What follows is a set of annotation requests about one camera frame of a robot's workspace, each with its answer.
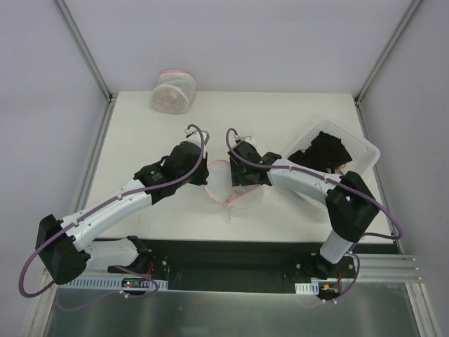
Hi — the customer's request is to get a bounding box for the white mesh laundry bag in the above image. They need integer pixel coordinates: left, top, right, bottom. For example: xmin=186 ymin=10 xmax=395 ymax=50
xmin=205 ymin=159 xmax=264 ymax=220
xmin=150 ymin=70 xmax=196 ymax=115

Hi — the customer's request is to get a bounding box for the black bra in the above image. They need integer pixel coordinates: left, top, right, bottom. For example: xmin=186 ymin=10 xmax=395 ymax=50
xmin=288 ymin=131 xmax=352 ymax=173

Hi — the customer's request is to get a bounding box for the white plastic basket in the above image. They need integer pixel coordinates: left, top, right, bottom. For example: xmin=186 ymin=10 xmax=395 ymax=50
xmin=283 ymin=118 xmax=380 ymax=178

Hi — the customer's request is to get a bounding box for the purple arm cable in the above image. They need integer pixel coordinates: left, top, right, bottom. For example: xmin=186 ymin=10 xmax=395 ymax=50
xmin=225 ymin=126 xmax=404 ymax=242
xmin=19 ymin=123 xmax=208 ymax=298

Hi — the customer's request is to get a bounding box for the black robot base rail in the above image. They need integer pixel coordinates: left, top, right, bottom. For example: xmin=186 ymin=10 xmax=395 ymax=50
xmin=105 ymin=238 xmax=355 ymax=292

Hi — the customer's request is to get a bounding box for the aluminium frame post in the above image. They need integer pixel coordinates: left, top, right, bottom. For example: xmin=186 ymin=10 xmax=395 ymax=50
xmin=54 ymin=0 xmax=116 ymax=103
xmin=354 ymin=0 xmax=424 ymax=105

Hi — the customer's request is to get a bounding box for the right aluminium frame post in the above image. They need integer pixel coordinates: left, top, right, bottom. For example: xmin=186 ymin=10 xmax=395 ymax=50
xmin=354 ymin=0 xmax=424 ymax=105

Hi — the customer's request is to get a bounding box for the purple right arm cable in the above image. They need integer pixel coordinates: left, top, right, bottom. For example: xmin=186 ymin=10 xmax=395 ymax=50
xmin=225 ymin=126 xmax=404 ymax=242

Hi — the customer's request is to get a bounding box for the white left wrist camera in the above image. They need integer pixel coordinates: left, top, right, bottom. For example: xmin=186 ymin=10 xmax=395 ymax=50
xmin=185 ymin=127 xmax=210 ymax=147

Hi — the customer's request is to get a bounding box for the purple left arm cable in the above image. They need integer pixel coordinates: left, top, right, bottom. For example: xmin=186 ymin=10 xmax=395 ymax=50
xmin=19 ymin=123 xmax=208 ymax=298

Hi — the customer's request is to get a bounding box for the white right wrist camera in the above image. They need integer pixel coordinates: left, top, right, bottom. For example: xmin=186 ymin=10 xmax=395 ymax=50
xmin=234 ymin=135 xmax=257 ymax=146

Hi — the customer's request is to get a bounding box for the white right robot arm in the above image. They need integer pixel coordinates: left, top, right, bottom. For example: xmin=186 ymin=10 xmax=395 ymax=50
xmin=228 ymin=140 xmax=379 ymax=277

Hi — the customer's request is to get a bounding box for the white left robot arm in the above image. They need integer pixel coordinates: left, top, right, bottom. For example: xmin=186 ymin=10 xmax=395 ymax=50
xmin=36 ymin=140 xmax=208 ymax=285

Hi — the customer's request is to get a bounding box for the left aluminium frame post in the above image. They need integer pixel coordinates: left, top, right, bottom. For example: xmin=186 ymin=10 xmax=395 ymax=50
xmin=54 ymin=0 xmax=116 ymax=103

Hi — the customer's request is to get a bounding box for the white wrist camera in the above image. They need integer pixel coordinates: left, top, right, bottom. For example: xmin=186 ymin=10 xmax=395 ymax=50
xmin=234 ymin=135 xmax=257 ymax=146
xmin=185 ymin=127 xmax=210 ymax=147

